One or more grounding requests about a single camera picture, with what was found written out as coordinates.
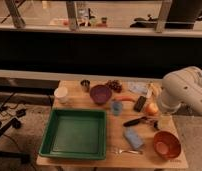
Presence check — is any orange carrot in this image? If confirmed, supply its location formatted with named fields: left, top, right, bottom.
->
left=114, top=96, right=135, bottom=102

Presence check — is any small metal cup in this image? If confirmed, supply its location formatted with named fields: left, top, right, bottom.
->
left=80, top=80, right=90, bottom=92

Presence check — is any blue sponge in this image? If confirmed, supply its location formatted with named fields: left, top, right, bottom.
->
left=124, top=128, right=144, bottom=150

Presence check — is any black rectangular block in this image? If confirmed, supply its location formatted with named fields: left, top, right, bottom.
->
left=134, top=96, right=147, bottom=112

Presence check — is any black brush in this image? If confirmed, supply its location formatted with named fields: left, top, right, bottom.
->
left=123, top=116, right=157, bottom=127

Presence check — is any yellow banana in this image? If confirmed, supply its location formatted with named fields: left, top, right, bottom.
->
left=148, top=83, right=161, bottom=98

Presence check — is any orange fruit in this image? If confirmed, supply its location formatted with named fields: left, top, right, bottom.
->
left=145, top=103, right=159, bottom=116

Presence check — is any purple bowl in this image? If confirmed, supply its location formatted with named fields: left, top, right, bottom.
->
left=90, top=85, right=112, bottom=105

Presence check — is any green plastic tray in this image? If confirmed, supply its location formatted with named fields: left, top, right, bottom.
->
left=39, top=109, right=107, bottom=160

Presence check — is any white paper cup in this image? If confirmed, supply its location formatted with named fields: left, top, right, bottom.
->
left=54, top=87, right=68, bottom=103

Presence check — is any bunch of dark grapes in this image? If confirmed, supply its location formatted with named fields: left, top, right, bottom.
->
left=106, top=80, right=122, bottom=93

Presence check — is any orange bowl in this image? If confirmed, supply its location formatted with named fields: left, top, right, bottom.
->
left=153, top=131, right=181, bottom=160

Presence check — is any clear plastic bag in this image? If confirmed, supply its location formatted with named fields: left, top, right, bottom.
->
left=128, top=82, right=148, bottom=94

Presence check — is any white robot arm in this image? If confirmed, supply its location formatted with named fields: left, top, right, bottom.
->
left=156, top=66, right=202, bottom=130

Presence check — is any metal fork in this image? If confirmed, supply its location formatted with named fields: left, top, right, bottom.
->
left=111, top=148, right=143, bottom=155

